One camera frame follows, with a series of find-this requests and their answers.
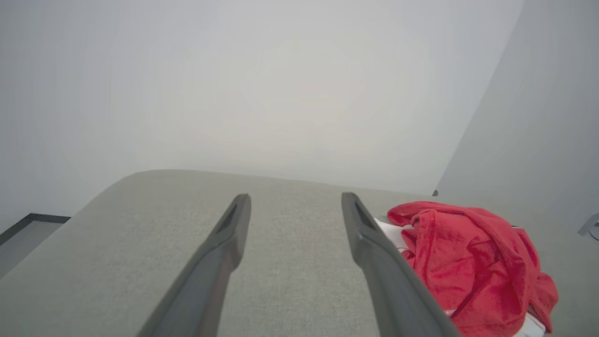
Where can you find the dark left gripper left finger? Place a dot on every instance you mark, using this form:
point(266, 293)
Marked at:
point(206, 281)

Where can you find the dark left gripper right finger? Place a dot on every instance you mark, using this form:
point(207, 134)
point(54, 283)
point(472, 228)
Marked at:
point(388, 290)

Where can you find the red and white basketball jersey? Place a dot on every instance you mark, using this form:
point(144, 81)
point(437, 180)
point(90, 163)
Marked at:
point(468, 262)

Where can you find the dark baseboard strip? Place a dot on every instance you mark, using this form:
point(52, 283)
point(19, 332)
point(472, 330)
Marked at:
point(32, 218)

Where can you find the grey metal bracket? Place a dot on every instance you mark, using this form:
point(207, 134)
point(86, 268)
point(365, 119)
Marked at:
point(590, 227)

